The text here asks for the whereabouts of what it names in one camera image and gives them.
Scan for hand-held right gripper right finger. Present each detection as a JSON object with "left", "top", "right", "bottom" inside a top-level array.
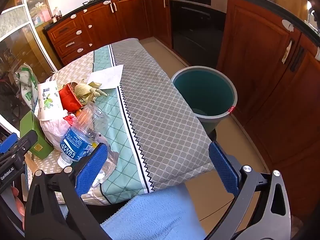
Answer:
[{"left": 208, "top": 141, "right": 292, "bottom": 240}]

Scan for glass sliding door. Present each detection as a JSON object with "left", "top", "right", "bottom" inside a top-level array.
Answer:
[{"left": 0, "top": 0, "right": 59, "bottom": 135}]

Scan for black built-in oven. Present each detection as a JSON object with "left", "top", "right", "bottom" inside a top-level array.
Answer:
[{"left": 169, "top": 0, "right": 228, "bottom": 69}]

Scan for green cardboard box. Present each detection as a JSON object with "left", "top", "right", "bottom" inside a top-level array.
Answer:
[{"left": 19, "top": 110, "right": 54, "bottom": 159}]

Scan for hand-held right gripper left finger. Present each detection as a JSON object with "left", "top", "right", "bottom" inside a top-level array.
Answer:
[{"left": 24, "top": 142, "right": 110, "bottom": 240}]

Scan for white paper towel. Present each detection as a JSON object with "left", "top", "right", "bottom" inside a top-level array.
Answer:
[{"left": 88, "top": 64, "right": 124, "bottom": 90}]

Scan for person's left hand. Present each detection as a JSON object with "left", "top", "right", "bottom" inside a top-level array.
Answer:
[{"left": 11, "top": 186, "right": 27, "bottom": 230}]

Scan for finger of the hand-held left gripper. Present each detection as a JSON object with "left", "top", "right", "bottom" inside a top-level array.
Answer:
[
  {"left": 14, "top": 130, "right": 38, "bottom": 157},
  {"left": 0, "top": 133, "right": 19, "bottom": 153}
]

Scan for pale corn husks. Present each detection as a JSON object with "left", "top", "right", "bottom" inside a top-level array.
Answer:
[{"left": 71, "top": 80, "right": 109, "bottom": 105}]

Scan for white floral tissue packet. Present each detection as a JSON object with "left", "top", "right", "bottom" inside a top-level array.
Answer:
[{"left": 37, "top": 80, "right": 66, "bottom": 120}]

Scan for grey teal trash bin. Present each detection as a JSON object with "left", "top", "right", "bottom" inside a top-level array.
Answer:
[{"left": 171, "top": 66, "right": 238, "bottom": 135}]

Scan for light blue fleece cloth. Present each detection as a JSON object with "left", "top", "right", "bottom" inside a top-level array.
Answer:
[{"left": 100, "top": 182, "right": 208, "bottom": 240}]

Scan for green white plastic bag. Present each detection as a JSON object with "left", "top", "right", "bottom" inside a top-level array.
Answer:
[{"left": 14, "top": 64, "right": 39, "bottom": 110}]

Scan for small bottles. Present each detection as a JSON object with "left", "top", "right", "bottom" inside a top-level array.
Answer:
[{"left": 51, "top": 9, "right": 63, "bottom": 23}]

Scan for clear plastic tray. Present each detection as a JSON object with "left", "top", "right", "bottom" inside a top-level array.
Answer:
[{"left": 92, "top": 150, "right": 120, "bottom": 188}]

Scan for brown wooden kitchen cabinets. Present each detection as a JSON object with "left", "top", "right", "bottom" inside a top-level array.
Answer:
[{"left": 46, "top": 0, "right": 320, "bottom": 220}]

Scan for white crumpled plastic bag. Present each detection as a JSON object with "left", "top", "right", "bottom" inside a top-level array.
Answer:
[{"left": 40, "top": 116, "right": 75, "bottom": 153}]

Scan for patterned grey teal tablecloth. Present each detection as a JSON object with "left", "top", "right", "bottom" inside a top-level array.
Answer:
[{"left": 25, "top": 38, "right": 215, "bottom": 205}]

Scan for clear bottle blue label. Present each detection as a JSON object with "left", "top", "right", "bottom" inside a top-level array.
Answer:
[{"left": 57, "top": 104, "right": 112, "bottom": 169}]

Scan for red soda can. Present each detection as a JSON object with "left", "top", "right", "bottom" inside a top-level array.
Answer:
[{"left": 59, "top": 84, "right": 82, "bottom": 111}]

